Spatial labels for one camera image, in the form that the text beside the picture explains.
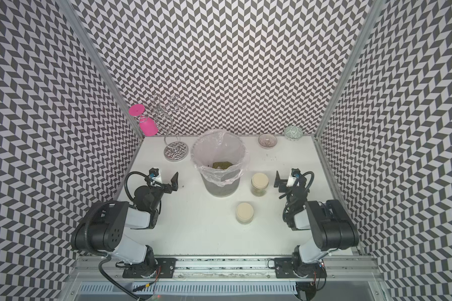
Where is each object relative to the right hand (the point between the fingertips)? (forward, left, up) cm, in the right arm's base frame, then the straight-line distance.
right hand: (287, 173), depth 90 cm
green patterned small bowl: (+35, -11, -7) cm, 37 cm away
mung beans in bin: (+8, +32, -4) cm, 33 cm away
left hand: (+1, +58, +1) cm, 58 cm away
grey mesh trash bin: (-11, +31, +13) cm, 35 cm away
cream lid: (-16, +21, -7) cm, 27 cm away
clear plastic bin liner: (+8, +34, +12) cm, 37 cm away
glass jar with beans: (-21, +21, -8) cm, 30 cm away
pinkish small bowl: (+27, +6, -6) cm, 29 cm away
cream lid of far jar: (-4, +13, 0) cm, 14 cm away
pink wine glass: (+22, +70, +12) cm, 74 cm away
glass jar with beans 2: (-6, +14, -8) cm, 17 cm away
